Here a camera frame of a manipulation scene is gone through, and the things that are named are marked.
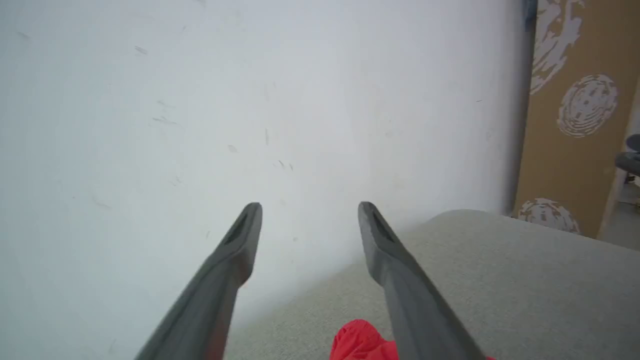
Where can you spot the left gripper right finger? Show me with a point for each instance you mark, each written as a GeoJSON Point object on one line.
{"type": "Point", "coordinates": [415, 300]}

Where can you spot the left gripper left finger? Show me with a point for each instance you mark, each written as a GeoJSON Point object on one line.
{"type": "Point", "coordinates": [210, 300]}

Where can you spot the red garment with white band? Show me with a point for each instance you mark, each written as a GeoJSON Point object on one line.
{"type": "Point", "coordinates": [360, 342]}

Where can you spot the brown board with white patterns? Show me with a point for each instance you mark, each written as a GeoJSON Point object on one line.
{"type": "Point", "coordinates": [575, 165]}

